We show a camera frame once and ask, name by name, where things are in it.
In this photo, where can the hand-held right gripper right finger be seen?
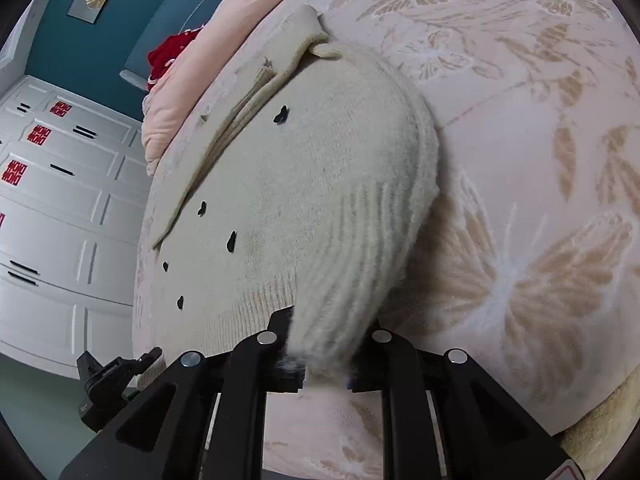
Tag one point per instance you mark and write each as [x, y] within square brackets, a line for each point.
[392, 365]

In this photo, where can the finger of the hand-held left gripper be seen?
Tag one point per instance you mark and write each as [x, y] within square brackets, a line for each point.
[145, 360]

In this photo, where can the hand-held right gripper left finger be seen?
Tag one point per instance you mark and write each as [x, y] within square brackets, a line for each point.
[257, 360]

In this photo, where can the cream knit sweater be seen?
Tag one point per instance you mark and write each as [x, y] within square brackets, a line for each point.
[300, 185]

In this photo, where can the white wardrobe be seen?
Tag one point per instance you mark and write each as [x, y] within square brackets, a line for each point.
[55, 220]

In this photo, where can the pink butterfly print blanket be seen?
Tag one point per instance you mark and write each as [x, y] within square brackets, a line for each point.
[525, 135]

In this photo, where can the pink quilt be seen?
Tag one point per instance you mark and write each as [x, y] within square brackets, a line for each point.
[200, 70]

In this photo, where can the red cloth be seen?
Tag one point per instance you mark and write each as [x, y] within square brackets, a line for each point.
[170, 55]

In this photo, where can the teal padded headboard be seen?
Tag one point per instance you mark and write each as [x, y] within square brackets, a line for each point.
[165, 20]

